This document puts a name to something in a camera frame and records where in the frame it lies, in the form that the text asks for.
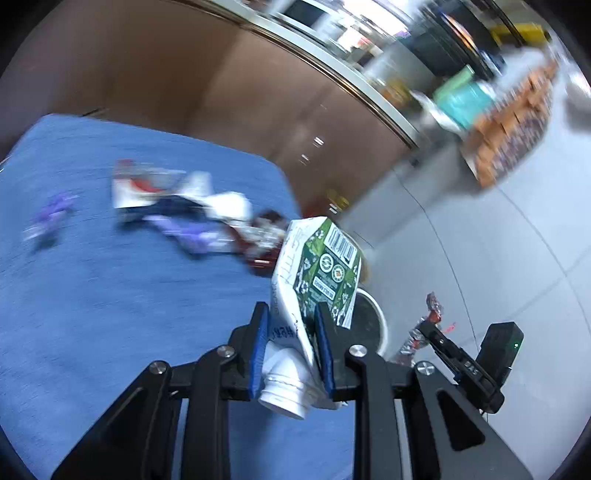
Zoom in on brown kitchen cabinets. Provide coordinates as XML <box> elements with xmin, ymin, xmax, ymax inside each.
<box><xmin>1</xmin><ymin>1</ymin><xmax>413</xmax><ymax>210</ymax></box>

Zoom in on purple candy wrapper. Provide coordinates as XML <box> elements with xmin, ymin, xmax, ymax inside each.
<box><xmin>22</xmin><ymin>191</ymin><xmax>79</xmax><ymax>249</ymax></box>

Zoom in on red foil snack wrapper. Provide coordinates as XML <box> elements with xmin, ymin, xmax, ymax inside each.
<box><xmin>392</xmin><ymin>292</ymin><xmax>450</xmax><ymax>367</ymax></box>

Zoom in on dark red snack wrapper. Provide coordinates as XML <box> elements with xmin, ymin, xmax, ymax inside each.
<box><xmin>228</xmin><ymin>210</ymin><xmax>290</xmax><ymax>277</ymax></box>

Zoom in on purple foil wrapper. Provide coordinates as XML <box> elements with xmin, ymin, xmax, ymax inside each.
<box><xmin>142</xmin><ymin>215</ymin><xmax>236</xmax><ymax>255</ymax></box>

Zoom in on red white paper wrapper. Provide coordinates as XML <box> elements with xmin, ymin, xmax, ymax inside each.
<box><xmin>111</xmin><ymin>159</ymin><xmax>186</xmax><ymax>209</ymax></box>

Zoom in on white microwave oven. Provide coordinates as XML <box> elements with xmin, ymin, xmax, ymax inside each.
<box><xmin>276</xmin><ymin>0</ymin><xmax>335</xmax><ymax>31</ymax></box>

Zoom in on green white milk carton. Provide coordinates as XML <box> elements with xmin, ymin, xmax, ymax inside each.
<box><xmin>259</xmin><ymin>217</ymin><xmax>363</xmax><ymax>420</ymax></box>

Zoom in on wicker waste basket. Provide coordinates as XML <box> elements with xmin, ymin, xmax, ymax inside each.
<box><xmin>356</xmin><ymin>242</ymin><xmax>370</xmax><ymax>284</ymax></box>

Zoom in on steel trash bin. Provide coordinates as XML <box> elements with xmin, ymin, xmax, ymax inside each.
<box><xmin>351</xmin><ymin>288</ymin><xmax>389</xmax><ymax>356</ymax></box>

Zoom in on blue towel mat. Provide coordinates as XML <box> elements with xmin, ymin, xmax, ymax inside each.
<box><xmin>0</xmin><ymin>113</ymin><xmax>357</xmax><ymax>480</ymax></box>

